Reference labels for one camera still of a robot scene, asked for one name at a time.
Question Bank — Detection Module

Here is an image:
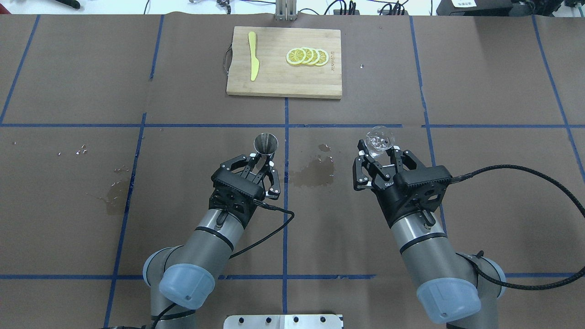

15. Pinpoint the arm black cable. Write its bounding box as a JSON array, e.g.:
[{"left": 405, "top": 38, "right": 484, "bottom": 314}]
[
  {"left": 450, "top": 164, "right": 585, "bottom": 291},
  {"left": 229, "top": 199, "right": 295, "bottom": 260}
]

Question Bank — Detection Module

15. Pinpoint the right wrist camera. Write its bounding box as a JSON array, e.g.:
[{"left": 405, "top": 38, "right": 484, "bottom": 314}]
[{"left": 393, "top": 166, "right": 453, "bottom": 197}]

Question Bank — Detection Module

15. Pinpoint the steel jigger measuring cup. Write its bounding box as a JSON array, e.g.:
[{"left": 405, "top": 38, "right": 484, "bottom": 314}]
[{"left": 253, "top": 133, "right": 278, "bottom": 160}]

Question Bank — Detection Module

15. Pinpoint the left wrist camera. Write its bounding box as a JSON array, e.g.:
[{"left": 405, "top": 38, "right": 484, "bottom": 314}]
[{"left": 211, "top": 168, "right": 265, "bottom": 200}]

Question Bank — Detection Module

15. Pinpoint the black box on desk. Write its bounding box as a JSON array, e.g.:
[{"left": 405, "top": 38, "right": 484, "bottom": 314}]
[{"left": 436, "top": 0, "right": 513, "bottom": 16}]

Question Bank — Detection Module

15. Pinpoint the aluminium frame post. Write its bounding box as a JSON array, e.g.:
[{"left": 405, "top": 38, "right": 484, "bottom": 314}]
[{"left": 274, "top": 0, "right": 298, "bottom": 21}]

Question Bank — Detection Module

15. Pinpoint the yellow plastic knife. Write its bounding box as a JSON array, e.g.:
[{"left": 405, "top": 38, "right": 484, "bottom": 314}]
[{"left": 247, "top": 31, "right": 261, "bottom": 82}]

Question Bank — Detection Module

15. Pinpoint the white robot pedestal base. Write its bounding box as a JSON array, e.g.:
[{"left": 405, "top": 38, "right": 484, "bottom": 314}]
[{"left": 223, "top": 314, "right": 345, "bottom": 329}]

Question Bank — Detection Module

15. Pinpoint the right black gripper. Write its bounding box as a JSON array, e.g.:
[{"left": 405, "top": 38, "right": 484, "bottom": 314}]
[{"left": 352, "top": 139, "right": 447, "bottom": 228}]

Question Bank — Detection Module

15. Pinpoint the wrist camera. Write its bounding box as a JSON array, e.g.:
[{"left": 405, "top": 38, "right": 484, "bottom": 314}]
[
  {"left": 393, "top": 166, "right": 453, "bottom": 197},
  {"left": 211, "top": 168, "right": 265, "bottom": 200}
]

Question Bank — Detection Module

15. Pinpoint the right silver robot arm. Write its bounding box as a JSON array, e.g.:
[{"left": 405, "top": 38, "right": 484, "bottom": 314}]
[{"left": 353, "top": 139, "right": 505, "bottom": 329}]

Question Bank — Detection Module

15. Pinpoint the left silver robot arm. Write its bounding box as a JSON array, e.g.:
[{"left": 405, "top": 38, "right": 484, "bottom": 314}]
[{"left": 143, "top": 151, "right": 282, "bottom": 329}]

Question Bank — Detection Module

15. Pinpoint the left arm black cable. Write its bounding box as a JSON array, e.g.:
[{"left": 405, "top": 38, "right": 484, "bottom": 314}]
[{"left": 229, "top": 199, "right": 295, "bottom": 260}]

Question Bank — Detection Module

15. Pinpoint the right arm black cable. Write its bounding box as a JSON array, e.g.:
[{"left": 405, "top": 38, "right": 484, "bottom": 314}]
[{"left": 450, "top": 164, "right": 585, "bottom": 291}]

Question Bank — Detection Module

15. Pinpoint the bamboo cutting board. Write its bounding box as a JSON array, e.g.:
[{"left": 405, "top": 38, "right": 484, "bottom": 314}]
[{"left": 226, "top": 26, "right": 343, "bottom": 100}]

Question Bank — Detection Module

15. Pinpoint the clear glass cup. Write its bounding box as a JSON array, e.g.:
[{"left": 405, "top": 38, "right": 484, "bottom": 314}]
[{"left": 364, "top": 126, "right": 395, "bottom": 158}]

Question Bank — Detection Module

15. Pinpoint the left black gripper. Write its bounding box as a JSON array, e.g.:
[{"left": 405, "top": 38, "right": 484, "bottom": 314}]
[{"left": 208, "top": 154, "right": 282, "bottom": 228}]

